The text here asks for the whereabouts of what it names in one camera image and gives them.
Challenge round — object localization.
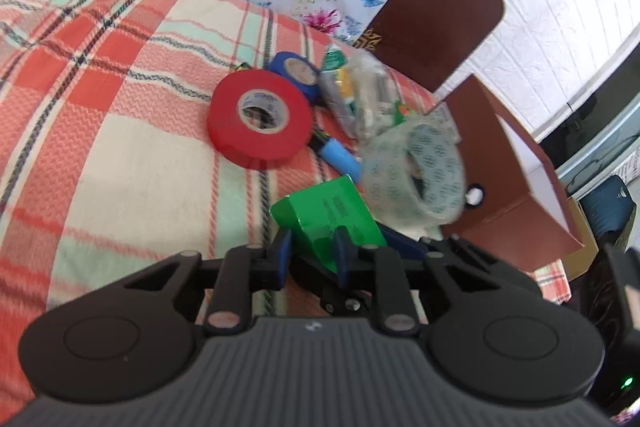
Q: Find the brown cardboard box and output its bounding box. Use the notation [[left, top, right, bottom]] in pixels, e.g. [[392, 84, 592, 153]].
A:
[[352, 0, 601, 280]]

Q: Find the blue tape roll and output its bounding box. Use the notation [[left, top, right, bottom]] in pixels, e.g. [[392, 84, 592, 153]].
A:
[[269, 52, 321, 105]]

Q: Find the green cardboard box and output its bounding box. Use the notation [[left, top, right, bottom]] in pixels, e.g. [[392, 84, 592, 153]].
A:
[[270, 174, 388, 275]]

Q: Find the red tape roll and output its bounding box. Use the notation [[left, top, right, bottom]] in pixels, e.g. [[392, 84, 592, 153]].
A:
[[206, 69, 315, 170]]

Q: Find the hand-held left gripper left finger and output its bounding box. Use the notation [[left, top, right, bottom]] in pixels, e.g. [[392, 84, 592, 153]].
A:
[[117, 229, 294, 336]]

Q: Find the clear packing tape roll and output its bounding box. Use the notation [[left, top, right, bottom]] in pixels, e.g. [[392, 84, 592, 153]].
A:
[[360, 117, 468, 225]]

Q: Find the clear plastic bag of packets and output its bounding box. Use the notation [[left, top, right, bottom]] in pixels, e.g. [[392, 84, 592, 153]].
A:
[[319, 44, 436, 142]]

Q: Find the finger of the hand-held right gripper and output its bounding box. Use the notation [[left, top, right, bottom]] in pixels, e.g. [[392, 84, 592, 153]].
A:
[[294, 256, 372, 315], [377, 226, 544, 301]]

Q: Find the plaid blanket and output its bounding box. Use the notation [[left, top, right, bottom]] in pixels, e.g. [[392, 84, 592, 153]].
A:
[[0, 0, 571, 418]]

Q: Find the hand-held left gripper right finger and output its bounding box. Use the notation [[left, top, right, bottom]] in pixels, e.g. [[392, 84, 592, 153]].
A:
[[335, 229, 507, 334]]

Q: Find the dark blue bag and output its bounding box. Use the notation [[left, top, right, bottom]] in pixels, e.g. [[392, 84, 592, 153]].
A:
[[582, 174, 640, 248]]

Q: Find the blue cylinder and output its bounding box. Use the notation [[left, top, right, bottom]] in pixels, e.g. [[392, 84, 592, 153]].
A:
[[320, 139, 362, 182]]

